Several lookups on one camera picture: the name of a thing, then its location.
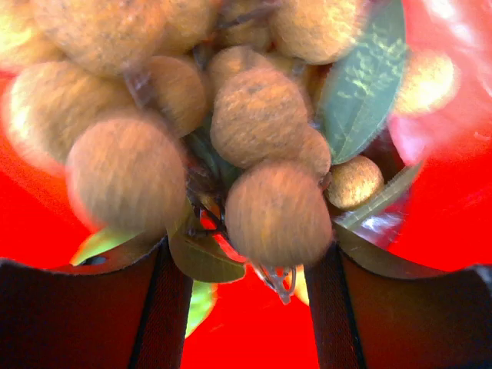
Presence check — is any green custard apple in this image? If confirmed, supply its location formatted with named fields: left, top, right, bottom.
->
left=184, top=281, right=218, bottom=338

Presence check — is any red plastic bin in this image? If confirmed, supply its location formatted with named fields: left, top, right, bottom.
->
left=1, top=1, right=491, bottom=368

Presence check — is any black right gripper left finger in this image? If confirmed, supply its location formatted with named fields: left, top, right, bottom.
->
left=1, top=239, right=192, bottom=368

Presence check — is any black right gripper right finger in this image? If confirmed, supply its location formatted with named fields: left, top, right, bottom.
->
left=305, top=245, right=491, bottom=368

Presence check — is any brown longan fruit bunch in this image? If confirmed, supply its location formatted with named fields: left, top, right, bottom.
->
left=1, top=1, right=460, bottom=302

